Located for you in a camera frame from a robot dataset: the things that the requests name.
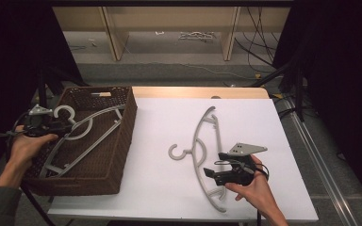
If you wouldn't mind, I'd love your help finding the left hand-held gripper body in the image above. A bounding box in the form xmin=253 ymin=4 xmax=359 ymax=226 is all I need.
xmin=24 ymin=105 xmax=58 ymax=138

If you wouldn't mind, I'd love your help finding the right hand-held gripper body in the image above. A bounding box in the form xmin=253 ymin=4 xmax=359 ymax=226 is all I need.
xmin=216 ymin=142 xmax=268 ymax=186

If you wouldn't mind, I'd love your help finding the grey plastic clothes hanger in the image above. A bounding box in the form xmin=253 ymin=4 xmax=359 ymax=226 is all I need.
xmin=39 ymin=105 xmax=126 ymax=179
xmin=168 ymin=105 xmax=228 ymax=214

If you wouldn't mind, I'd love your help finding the brown woven basket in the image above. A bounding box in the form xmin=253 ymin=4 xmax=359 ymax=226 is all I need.
xmin=22 ymin=86 xmax=139 ymax=197

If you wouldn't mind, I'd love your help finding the person's right hand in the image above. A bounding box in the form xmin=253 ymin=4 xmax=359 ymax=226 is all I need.
xmin=224 ymin=153 xmax=279 ymax=218

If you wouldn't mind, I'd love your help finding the person's left hand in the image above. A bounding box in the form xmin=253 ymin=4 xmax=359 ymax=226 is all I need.
xmin=8 ymin=125 xmax=59 ymax=172

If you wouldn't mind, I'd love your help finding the black tripod stand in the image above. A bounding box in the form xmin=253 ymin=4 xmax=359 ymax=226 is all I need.
xmin=248 ymin=46 xmax=305 ymax=123
xmin=36 ymin=64 xmax=91 ymax=109

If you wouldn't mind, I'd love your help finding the white table cover sheet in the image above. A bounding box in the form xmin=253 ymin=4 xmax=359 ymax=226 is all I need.
xmin=47 ymin=97 xmax=319 ymax=224

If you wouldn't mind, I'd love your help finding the dark curtain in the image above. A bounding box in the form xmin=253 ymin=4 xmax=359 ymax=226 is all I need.
xmin=0 ymin=0 xmax=86 ymax=189
xmin=272 ymin=0 xmax=362 ymax=215

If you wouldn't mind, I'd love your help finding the light wooden shelf unit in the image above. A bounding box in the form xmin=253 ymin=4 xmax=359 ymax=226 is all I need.
xmin=52 ymin=6 xmax=291 ymax=62

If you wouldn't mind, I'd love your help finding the right hand-held gripper cable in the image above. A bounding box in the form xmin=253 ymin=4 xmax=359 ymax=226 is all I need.
xmin=214 ymin=159 xmax=270 ymax=226

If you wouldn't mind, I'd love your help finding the metal floor rail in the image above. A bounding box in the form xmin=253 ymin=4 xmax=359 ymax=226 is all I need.
xmin=282 ymin=97 xmax=362 ymax=226

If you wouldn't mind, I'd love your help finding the thin white floor cable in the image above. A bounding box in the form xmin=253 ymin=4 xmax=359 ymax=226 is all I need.
xmin=122 ymin=46 xmax=255 ymax=80

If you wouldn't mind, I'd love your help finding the bundle of black floor cables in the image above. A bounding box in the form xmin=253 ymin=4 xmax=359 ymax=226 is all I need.
xmin=234 ymin=6 xmax=281 ymax=74

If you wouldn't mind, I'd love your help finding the white chain on floor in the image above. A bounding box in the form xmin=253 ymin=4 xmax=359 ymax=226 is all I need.
xmin=178 ymin=31 xmax=217 ymax=42

